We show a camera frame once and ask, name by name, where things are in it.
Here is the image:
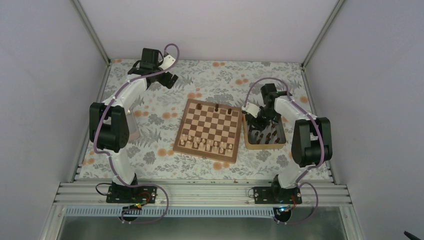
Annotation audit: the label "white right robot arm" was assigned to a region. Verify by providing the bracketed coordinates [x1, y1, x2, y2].
[242, 83, 333, 204]

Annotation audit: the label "wooden chessboard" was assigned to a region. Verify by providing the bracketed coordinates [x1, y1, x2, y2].
[173, 99, 243, 164]

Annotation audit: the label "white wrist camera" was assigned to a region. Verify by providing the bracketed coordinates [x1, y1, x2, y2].
[241, 102, 261, 118]
[160, 54, 176, 70]

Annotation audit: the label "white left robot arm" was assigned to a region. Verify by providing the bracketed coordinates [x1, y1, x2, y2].
[89, 48, 180, 203]

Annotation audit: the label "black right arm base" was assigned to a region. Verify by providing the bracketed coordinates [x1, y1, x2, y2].
[252, 186, 303, 205]

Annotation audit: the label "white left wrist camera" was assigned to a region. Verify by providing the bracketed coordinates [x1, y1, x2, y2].
[160, 54, 176, 70]

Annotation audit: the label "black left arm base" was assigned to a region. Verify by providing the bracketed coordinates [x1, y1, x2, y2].
[106, 183, 157, 204]

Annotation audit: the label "aluminium rail frame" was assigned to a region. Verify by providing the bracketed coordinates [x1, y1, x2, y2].
[53, 180, 352, 207]

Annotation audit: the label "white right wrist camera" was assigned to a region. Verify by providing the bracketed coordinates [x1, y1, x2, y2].
[241, 102, 261, 118]

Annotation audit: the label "floral table mat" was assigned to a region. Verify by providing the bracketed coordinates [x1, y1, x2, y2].
[79, 58, 332, 182]

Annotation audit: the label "yellow metal tin box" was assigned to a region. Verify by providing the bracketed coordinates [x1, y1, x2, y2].
[242, 115, 287, 150]

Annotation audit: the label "metal tin under left arm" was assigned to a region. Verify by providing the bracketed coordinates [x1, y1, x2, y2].
[126, 109, 141, 142]

